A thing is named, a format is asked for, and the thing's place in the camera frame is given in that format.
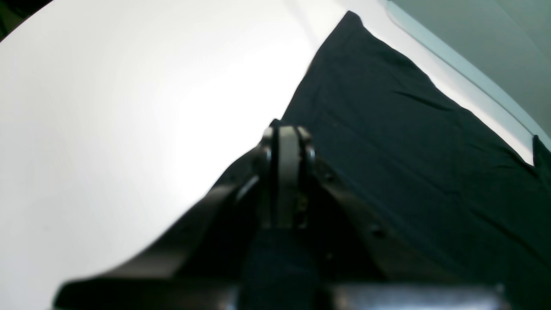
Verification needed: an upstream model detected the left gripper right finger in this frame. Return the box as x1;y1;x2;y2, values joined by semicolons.
280;126;504;310

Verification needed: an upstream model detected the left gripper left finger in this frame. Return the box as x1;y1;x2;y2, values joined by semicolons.
54;127;279;310

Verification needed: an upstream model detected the black T-shirt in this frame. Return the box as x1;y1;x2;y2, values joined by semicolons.
237;11;551;310

